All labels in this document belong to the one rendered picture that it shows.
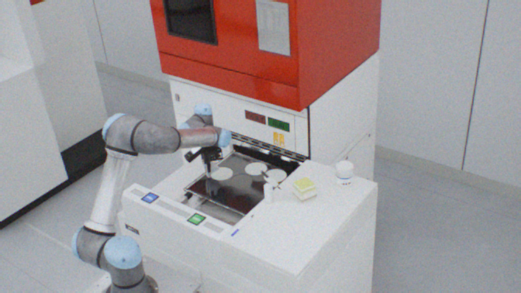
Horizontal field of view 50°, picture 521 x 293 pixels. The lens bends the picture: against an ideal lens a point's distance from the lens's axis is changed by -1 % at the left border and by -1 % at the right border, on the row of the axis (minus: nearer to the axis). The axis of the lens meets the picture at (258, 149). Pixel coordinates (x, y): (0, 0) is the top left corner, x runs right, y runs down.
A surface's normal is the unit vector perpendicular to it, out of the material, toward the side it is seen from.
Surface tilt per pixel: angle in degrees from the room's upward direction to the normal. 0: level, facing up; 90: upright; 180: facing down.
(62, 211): 0
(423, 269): 0
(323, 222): 0
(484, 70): 90
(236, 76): 90
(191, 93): 90
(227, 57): 90
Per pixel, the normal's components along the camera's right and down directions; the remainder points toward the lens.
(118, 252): 0.09, -0.80
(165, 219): -0.59, 0.48
